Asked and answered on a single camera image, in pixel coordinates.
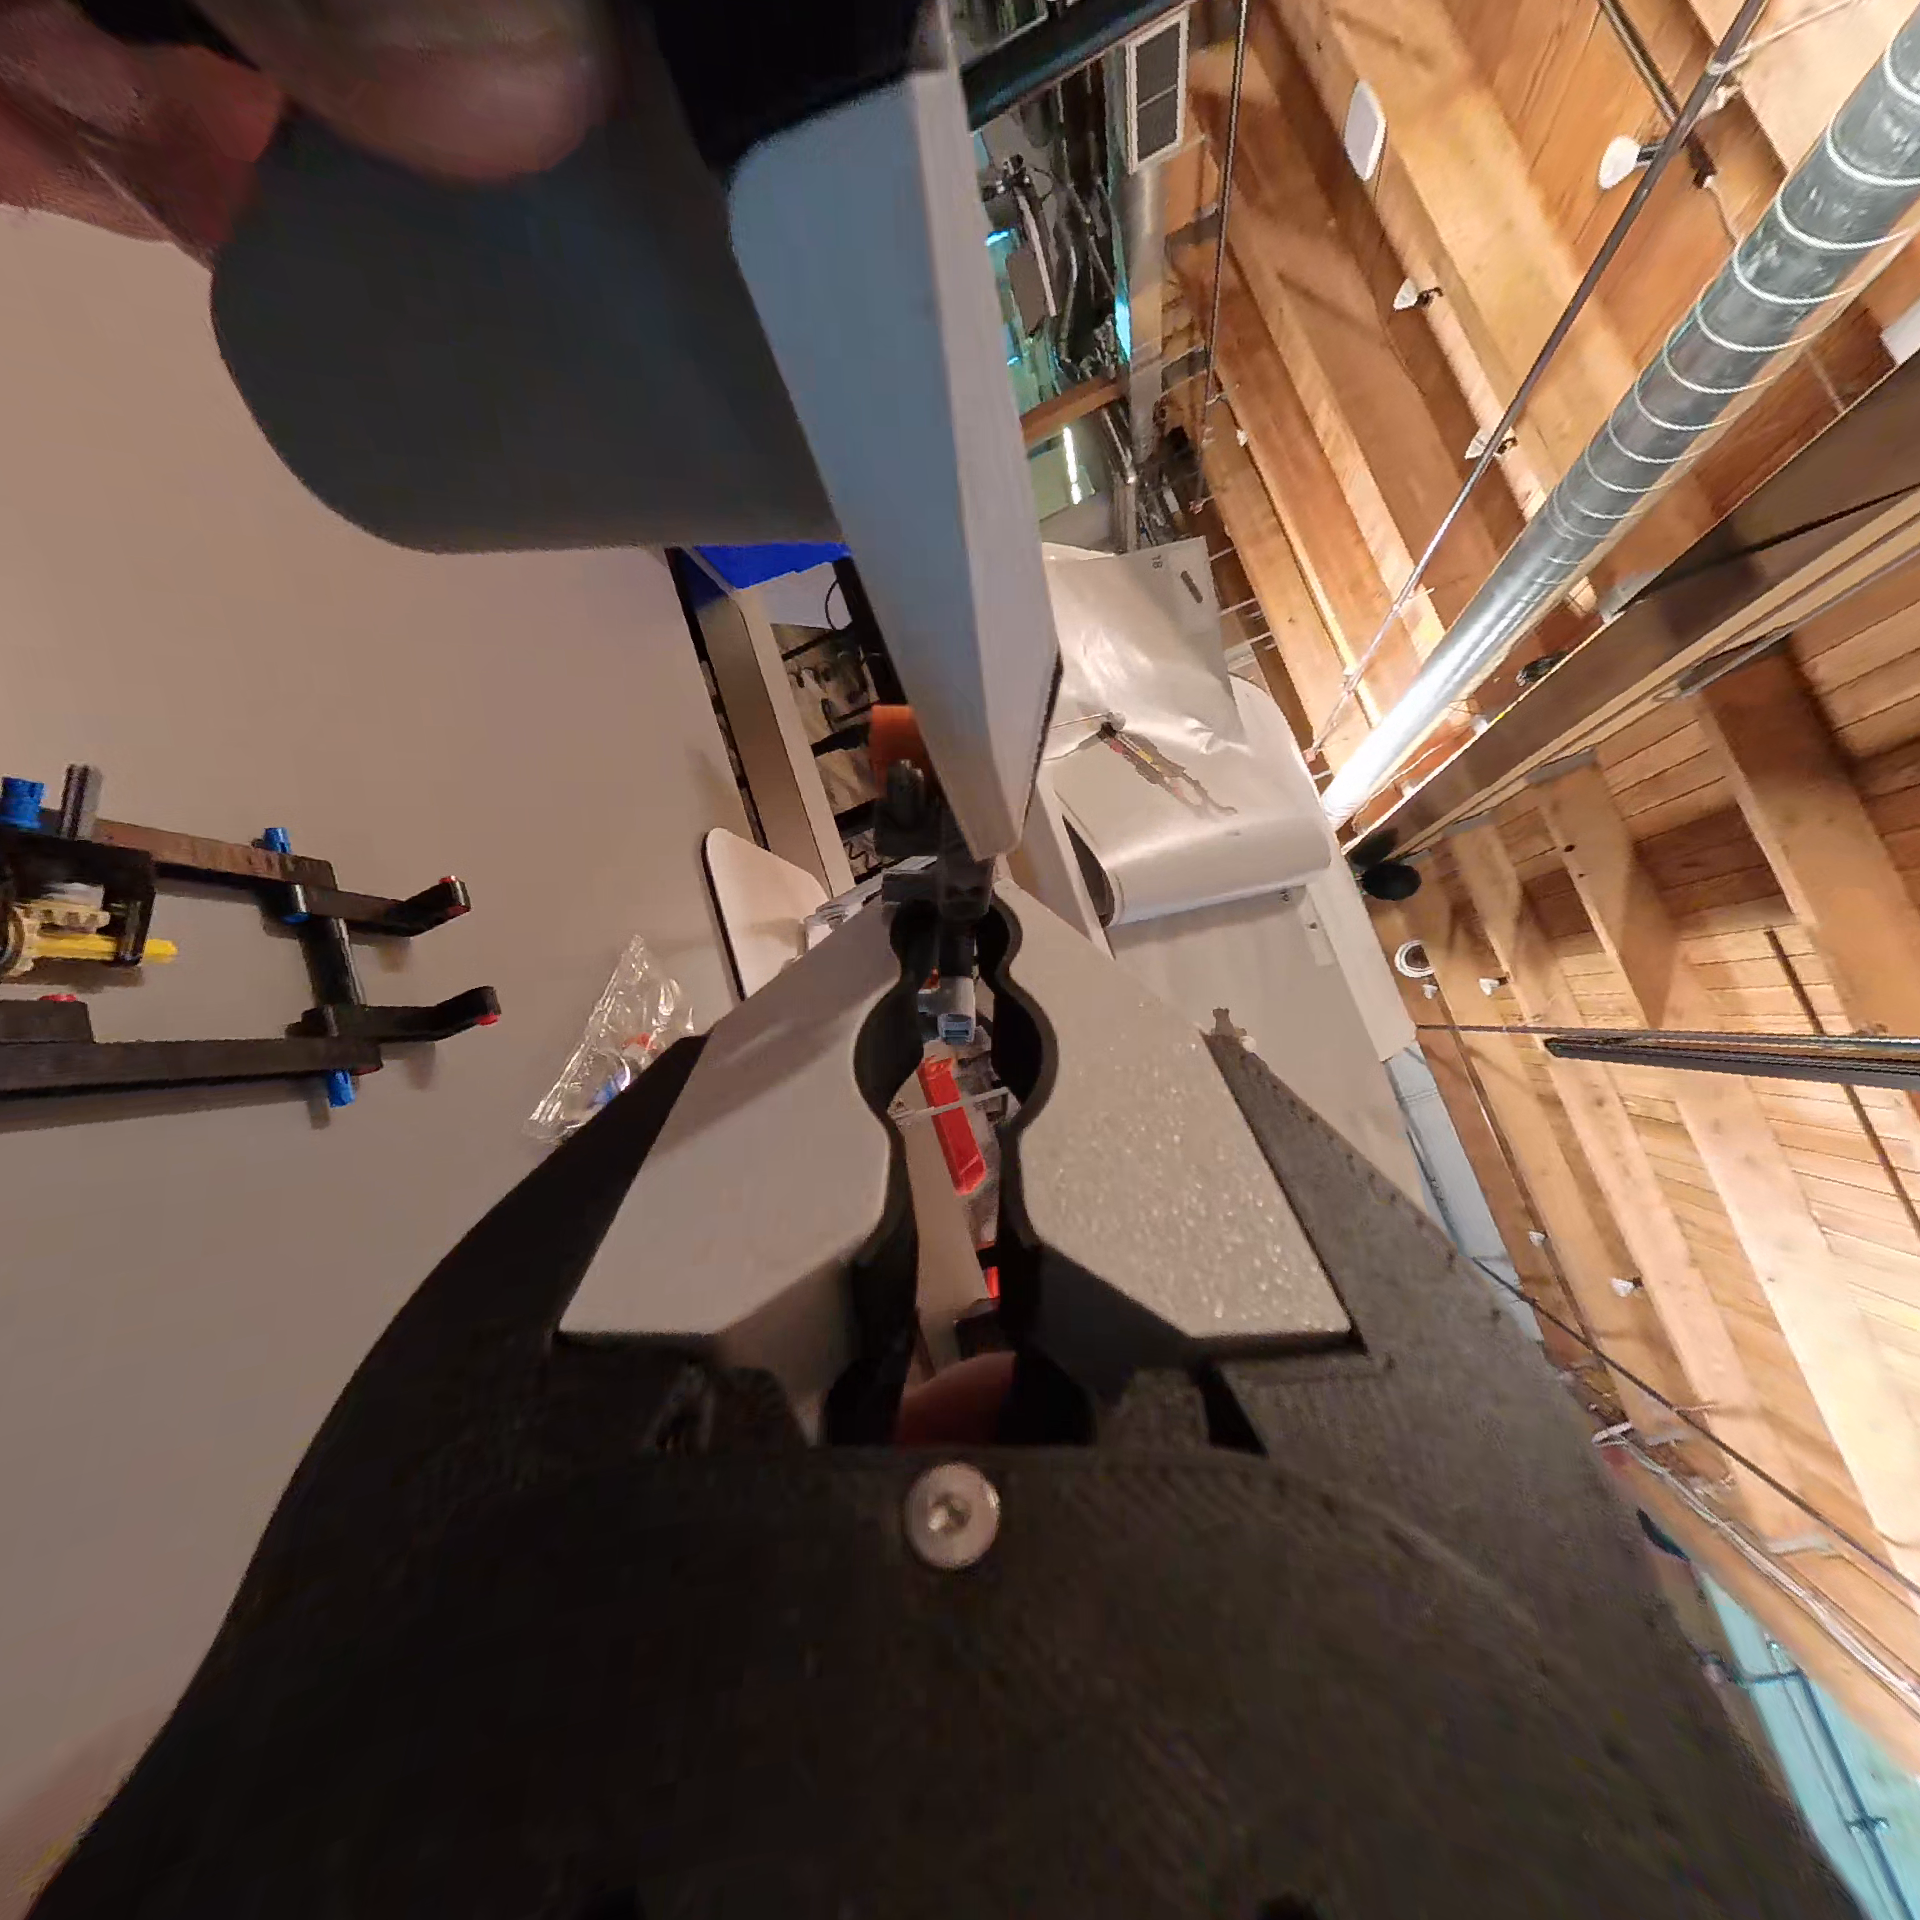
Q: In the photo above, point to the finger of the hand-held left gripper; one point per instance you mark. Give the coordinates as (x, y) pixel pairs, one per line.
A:
(931, 449)

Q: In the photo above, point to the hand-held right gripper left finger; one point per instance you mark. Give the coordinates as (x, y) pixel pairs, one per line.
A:
(736, 1185)

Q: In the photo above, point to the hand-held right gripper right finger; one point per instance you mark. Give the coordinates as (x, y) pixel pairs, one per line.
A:
(1171, 1170)

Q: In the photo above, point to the clear plastic parts bag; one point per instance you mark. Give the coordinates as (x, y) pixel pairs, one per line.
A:
(617, 1036)

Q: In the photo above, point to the small grey orange lego subassembly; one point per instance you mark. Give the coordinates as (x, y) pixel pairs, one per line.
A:
(928, 881)

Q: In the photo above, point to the black lego chassis assembly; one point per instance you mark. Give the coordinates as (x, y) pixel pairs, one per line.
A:
(323, 960)

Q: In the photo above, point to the person's left hand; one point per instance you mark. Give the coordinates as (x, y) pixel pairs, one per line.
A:
(376, 75)

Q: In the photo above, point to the blue box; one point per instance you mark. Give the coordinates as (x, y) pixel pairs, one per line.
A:
(766, 563)

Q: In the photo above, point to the white book stand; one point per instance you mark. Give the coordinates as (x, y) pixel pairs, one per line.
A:
(1186, 839)

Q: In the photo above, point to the white vent grille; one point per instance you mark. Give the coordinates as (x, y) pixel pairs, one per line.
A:
(1155, 91)

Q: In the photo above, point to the white ceiling sensor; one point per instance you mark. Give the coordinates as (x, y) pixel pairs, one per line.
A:
(1365, 126)

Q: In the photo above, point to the black ceiling rail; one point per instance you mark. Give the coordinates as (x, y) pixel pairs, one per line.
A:
(1724, 1058)

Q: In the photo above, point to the silver ventilation duct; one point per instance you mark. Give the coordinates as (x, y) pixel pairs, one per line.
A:
(1695, 360)

